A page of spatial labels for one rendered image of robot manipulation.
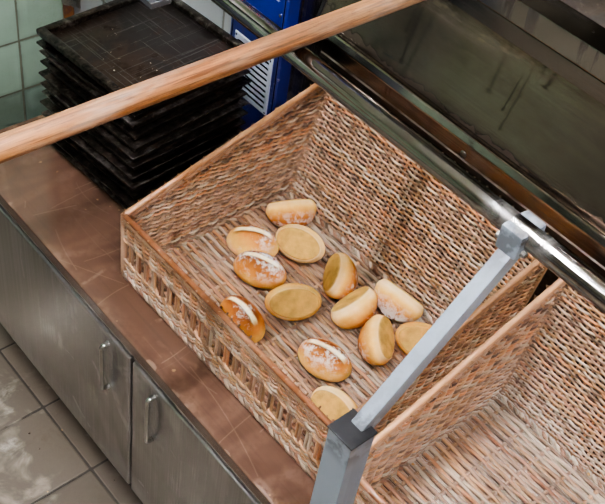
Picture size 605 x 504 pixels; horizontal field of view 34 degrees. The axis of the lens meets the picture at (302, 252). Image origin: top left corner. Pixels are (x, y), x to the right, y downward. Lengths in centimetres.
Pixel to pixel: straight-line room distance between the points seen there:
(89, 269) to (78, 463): 58
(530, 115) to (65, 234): 87
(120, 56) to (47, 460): 91
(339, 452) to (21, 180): 103
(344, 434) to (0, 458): 124
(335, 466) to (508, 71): 71
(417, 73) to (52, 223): 73
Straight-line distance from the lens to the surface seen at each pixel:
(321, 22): 134
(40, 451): 230
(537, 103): 159
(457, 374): 150
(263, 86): 203
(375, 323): 170
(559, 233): 165
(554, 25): 152
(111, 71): 183
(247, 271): 178
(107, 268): 183
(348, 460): 119
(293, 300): 173
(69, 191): 198
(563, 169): 158
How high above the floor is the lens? 191
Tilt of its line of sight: 45 degrees down
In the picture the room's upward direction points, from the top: 10 degrees clockwise
